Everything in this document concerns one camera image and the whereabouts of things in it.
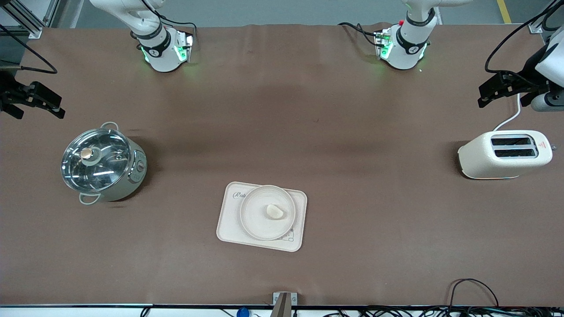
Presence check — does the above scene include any cream two-slot toaster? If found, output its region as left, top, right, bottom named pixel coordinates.
left=457, top=130, right=558, bottom=180

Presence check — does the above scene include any black base cable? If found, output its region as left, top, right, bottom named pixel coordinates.
left=140, top=0, right=197, bottom=44
left=338, top=22, right=380, bottom=47

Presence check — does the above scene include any white toaster power cable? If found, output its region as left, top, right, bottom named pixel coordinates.
left=493, top=92, right=523, bottom=132

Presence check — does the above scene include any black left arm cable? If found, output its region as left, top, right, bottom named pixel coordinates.
left=485, top=0, right=564, bottom=84

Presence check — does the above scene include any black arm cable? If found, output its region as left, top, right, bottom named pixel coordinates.
left=0, top=24, right=58, bottom=74
left=485, top=0, right=564, bottom=84

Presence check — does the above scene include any cream rabbit print tray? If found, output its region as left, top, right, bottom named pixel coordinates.
left=216, top=181, right=308, bottom=252

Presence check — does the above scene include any grey metal mount bracket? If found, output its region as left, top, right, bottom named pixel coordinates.
left=272, top=292, right=298, bottom=317

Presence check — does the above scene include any cream round plate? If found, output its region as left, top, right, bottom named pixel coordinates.
left=240, top=185, right=297, bottom=241

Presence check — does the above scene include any black looped cable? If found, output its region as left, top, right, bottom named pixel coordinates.
left=449, top=278, right=500, bottom=309

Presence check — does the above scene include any metal base connector panel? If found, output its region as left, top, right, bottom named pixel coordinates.
left=374, top=28, right=394, bottom=60

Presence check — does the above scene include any steel electric cooking pot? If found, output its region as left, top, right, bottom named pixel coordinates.
left=61, top=122, right=148, bottom=206

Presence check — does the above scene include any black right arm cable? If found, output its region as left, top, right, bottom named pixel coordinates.
left=0, top=24, right=58, bottom=74

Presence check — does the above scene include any aluminium frame profile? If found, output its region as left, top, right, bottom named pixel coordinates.
left=528, top=0, right=564, bottom=34
left=0, top=0, right=60, bottom=39

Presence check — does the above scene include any brown table cloth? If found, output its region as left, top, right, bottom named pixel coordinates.
left=0, top=23, right=564, bottom=307

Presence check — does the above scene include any glass pot lid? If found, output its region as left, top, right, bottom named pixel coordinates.
left=61, top=128, right=133, bottom=194

